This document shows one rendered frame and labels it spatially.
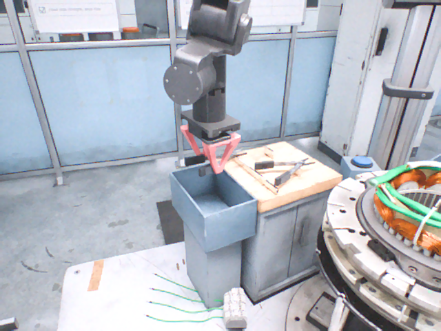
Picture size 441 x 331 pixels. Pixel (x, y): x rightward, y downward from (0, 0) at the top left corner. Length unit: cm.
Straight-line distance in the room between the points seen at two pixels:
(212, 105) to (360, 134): 245
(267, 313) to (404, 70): 67
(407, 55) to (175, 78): 64
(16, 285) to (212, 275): 157
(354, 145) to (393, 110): 198
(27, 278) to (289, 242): 168
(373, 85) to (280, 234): 222
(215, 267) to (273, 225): 14
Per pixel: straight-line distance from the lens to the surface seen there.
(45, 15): 249
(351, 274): 49
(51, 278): 207
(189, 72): 43
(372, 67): 273
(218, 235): 57
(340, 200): 56
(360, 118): 283
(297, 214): 67
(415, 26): 93
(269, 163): 64
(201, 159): 60
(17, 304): 203
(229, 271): 70
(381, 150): 100
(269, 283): 76
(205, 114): 52
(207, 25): 49
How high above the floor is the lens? 140
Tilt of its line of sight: 30 degrees down
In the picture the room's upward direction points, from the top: straight up
